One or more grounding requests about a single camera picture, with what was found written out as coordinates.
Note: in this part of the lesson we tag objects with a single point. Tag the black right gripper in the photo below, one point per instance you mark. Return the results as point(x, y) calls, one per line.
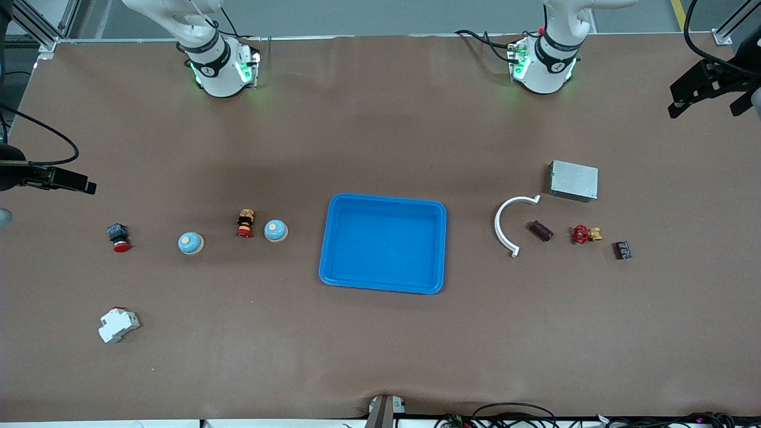
point(13, 175)

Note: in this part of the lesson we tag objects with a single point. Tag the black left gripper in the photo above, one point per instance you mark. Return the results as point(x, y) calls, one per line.
point(730, 77)

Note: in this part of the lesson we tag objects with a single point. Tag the blue dome call bell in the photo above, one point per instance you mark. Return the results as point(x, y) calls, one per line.
point(276, 230)
point(191, 243)

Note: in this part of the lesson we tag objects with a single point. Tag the black capacitor white print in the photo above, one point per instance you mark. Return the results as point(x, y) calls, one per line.
point(622, 250)

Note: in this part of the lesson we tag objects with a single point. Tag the dark brown capacitor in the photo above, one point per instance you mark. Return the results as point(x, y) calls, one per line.
point(541, 230)

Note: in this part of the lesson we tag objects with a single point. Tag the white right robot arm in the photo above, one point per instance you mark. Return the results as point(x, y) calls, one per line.
point(217, 71)

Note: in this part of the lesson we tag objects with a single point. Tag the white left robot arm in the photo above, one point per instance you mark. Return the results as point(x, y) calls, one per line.
point(550, 59)

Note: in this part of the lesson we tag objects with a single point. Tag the red pushbutton blue block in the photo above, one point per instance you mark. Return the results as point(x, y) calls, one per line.
point(118, 233)

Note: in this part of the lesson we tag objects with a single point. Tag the white circuit breaker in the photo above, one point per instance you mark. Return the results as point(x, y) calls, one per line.
point(116, 326)

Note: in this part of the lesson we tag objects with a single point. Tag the silver metal box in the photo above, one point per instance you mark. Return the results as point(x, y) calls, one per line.
point(574, 180)

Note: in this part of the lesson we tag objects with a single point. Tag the red emergency stop orange block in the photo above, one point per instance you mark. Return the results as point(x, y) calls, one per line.
point(245, 221)

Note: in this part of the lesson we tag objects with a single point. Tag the brass valve red handwheel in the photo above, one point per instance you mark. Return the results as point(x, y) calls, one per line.
point(580, 234)

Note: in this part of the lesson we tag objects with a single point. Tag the white curved pipe clamp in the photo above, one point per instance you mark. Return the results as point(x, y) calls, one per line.
point(497, 227)

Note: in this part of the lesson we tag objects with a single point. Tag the blue plastic tray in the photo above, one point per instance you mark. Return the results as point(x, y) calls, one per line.
point(386, 244)

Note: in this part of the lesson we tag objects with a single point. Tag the aluminium frame post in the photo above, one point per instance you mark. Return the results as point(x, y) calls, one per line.
point(720, 37)
point(47, 44)

